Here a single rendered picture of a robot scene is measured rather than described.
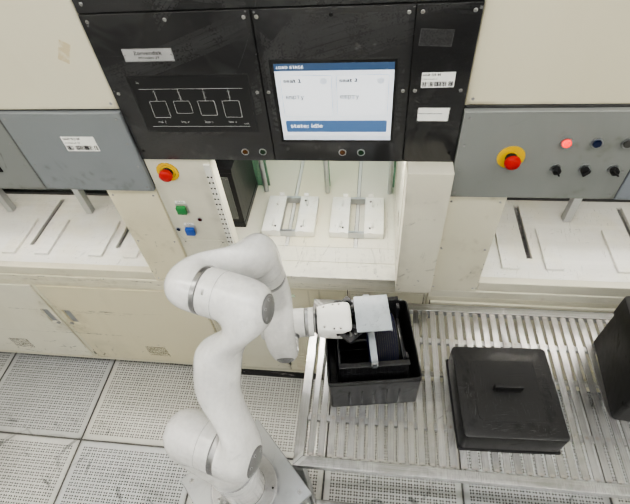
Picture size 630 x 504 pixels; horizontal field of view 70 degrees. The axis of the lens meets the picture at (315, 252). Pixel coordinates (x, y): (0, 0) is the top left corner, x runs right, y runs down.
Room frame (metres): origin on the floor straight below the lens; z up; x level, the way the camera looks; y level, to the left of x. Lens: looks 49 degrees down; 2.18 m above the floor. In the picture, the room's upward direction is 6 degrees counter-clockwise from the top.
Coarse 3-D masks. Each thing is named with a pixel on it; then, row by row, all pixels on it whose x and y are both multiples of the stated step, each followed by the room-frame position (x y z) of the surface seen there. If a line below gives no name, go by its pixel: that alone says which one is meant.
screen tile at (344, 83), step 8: (336, 80) 0.99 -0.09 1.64; (344, 80) 0.99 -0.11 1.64; (352, 80) 0.99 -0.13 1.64; (360, 80) 0.98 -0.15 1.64; (368, 80) 0.98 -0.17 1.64; (336, 88) 0.99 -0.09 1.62; (344, 88) 0.99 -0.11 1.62; (352, 88) 0.99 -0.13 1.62; (360, 88) 0.98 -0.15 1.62; (368, 88) 0.98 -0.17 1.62; (376, 88) 0.98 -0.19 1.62; (384, 88) 0.97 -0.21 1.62; (376, 96) 0.98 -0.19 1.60; (384, 96) 0.97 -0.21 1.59; (344, 104) 0.99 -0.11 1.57; (352, 104) 0.99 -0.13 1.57; (360, 104) 0.98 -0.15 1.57; (368, 104) 0.98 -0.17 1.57; (376, 104) 0.98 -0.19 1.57; (384, 104) 0.97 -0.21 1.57; (344, 112) 0.99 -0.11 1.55; (352, 112) 0.99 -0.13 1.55; (360, 112) 0.98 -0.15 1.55; (368, 112) 0.98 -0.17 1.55; (376, 112) 0.98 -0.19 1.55; (384, 112) 0.97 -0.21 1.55
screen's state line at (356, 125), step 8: (360, 120) 0.98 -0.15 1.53; (368, 120) 0.98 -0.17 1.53; (376, 120) 0.98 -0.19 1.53; (384, 120) 0.97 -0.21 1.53; (288, 128) 1.02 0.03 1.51; (296, 128) 1.02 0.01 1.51; (304, 128) 1.01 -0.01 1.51; (312, 128) 1.01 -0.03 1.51; (320, 128) 1.00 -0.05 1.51; (328, 128) 1.00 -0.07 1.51; (336, 128) 1.00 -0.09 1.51; (344, 128) 0.99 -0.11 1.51; (352, 128) 0.99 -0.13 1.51; (360, 128) 0.98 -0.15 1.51; (368, 128) 0.98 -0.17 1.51; (376, 128) 0.98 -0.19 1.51; (384, 128) 0.97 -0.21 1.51
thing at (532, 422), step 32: (480, 352) 0.65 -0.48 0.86; (512, 352) 0.64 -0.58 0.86; (544, 352) 0.63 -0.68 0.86; (480, 384) 0.55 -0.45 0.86; (512, 384) 0.52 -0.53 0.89; (544, 384) 0.53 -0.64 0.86; (480, 416) 0.45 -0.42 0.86; (512, 416) 0.44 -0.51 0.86; (544, 416) 0.43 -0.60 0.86; (480, 448) 0.39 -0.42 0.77; (512, 448) 0.38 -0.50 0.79; (544, 448) 0.37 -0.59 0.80
